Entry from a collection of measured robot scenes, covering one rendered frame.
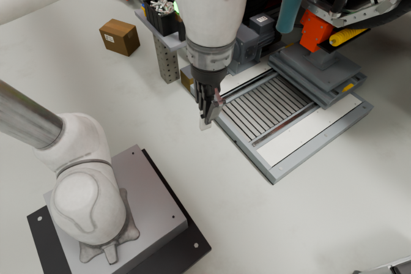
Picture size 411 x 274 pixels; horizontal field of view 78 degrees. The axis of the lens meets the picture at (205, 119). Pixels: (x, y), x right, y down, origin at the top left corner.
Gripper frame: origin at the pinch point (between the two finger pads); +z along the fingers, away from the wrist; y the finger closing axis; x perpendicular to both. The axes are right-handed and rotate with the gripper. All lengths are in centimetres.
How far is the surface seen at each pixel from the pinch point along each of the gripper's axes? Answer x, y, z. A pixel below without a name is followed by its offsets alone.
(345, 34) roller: 91, -32, 19
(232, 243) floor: 8, 20, 75
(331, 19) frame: 85, -38, 13
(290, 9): 70, -51, 12
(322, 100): 90, -23, 58
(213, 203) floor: 7, 0, 75
